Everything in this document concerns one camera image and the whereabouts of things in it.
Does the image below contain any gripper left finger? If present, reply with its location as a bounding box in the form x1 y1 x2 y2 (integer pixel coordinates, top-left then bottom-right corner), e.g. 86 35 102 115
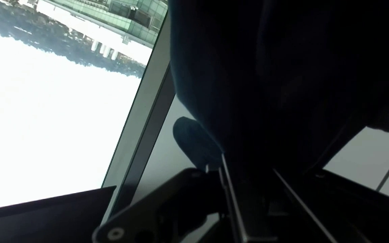
93 155 249 243

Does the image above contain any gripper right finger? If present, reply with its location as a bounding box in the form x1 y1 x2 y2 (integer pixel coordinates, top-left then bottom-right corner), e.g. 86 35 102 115
273 168 389 243

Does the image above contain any dark clothing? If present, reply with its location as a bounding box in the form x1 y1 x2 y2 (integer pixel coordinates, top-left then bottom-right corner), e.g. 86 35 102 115
167 0 389 178

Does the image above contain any black flat panel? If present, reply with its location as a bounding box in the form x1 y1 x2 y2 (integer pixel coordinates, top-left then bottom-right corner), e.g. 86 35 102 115
0 185 117 243

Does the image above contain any window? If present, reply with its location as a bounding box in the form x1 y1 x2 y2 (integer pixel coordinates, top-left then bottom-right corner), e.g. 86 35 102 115
0 0 168 212

